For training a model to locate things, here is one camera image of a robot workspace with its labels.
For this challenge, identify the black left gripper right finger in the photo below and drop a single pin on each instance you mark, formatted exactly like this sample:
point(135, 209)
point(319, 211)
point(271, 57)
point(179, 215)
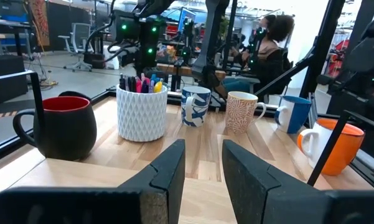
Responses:
point(252, 193)

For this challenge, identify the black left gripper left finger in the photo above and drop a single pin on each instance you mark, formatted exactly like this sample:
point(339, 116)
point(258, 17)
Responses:
point(161, 186)

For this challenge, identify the white mug red floral pattern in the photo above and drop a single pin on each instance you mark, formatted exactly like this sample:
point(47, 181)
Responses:
point(239, 115)

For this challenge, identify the blue white patterned mug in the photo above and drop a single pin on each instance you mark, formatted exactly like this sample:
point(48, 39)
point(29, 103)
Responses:
point(202, 109)

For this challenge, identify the blue and white mug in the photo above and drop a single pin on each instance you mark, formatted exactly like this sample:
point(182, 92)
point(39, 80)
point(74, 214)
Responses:
point(298, 115)

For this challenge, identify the black mug red inside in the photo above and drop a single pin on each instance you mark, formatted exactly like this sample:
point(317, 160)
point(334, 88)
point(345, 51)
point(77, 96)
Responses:
point(65, 133)

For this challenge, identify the black background robot arm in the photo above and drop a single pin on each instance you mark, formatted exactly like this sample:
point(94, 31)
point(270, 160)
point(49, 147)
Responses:
point(187, 37)
point(255, 46)

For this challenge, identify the white textured pen holder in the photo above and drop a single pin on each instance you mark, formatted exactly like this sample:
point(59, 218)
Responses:
point(141, 118)

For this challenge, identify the purple pen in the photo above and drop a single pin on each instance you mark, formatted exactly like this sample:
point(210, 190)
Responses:
point(151, 87)

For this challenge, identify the yellow highlighter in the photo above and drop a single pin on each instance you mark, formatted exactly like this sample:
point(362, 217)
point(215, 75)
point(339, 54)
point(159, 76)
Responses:
point(158, 86)

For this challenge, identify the pink pen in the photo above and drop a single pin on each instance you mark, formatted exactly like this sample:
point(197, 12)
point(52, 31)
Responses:
point(138, 85)

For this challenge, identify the black pen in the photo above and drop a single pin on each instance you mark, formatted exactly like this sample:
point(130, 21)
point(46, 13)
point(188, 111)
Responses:
point(122, 82)
point(131, 83)

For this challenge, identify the teal pen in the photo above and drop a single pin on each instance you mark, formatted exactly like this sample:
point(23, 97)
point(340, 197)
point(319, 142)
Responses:
point(153, 76)

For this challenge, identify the wooden background table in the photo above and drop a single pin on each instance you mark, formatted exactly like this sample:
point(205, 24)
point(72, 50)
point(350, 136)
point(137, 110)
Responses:
point(186, 71)

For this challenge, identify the person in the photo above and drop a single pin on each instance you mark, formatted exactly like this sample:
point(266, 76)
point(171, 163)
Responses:
point(267, 62)

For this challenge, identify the blue screen monitor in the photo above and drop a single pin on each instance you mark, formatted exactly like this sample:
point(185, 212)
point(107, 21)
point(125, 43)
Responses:
point(186, 18)

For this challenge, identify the white office chair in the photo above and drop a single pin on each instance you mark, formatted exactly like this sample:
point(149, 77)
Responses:
point(81, 34)

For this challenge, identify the black cabinet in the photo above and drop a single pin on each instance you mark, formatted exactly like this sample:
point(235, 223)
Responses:
point(6, 77)

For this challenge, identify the red patterned banner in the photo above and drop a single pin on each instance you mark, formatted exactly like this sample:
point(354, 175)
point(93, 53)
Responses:
point(40, 21)

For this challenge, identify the black metal rig frame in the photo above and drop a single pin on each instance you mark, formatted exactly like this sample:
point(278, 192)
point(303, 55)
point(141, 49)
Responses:
point(323, 40)

